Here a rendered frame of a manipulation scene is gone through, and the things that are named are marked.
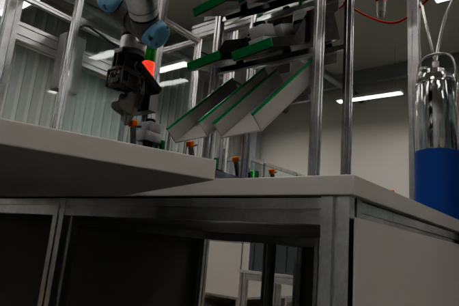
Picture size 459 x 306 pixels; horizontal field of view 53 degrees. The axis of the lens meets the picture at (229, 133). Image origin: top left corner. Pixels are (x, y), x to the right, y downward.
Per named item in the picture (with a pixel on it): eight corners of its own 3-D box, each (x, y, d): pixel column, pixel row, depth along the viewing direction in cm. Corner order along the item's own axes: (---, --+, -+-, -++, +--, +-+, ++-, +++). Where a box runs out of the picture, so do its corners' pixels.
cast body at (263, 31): (265, 48, 107) (258, 19, 106) (251, 54, 109) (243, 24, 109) (285, 47, 113) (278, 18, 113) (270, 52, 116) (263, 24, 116)
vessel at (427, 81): (455, 147, 153) (451, 41, 162) (410, 149, 161) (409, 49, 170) (464, 156, 163) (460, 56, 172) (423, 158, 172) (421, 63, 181)
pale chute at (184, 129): (207, 136, 107) (199, 120, 105) (175, 143, 116) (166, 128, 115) (272, 81, 124) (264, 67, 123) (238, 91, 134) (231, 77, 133)
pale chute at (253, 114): (262, 131, 98) (253, 113, 96) (220, 138, 107) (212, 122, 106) (322, 72, 115) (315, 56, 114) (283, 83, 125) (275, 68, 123)
